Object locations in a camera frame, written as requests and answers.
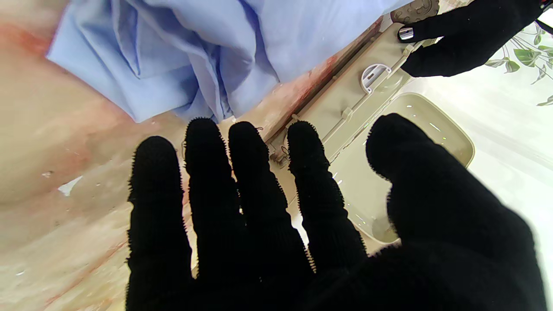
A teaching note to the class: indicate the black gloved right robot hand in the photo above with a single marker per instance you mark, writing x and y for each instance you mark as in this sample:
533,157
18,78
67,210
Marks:
432,259

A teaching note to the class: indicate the beige hard-shell suitcase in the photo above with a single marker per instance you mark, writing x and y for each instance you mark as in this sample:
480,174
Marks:
345,103

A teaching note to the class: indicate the single green plant leaf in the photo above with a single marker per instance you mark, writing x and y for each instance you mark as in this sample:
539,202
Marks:
525,56

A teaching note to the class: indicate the light blue button shirt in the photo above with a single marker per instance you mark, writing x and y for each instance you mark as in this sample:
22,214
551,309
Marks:
194,47

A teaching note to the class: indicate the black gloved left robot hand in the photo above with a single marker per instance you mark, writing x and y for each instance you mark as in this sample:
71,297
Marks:
471,39

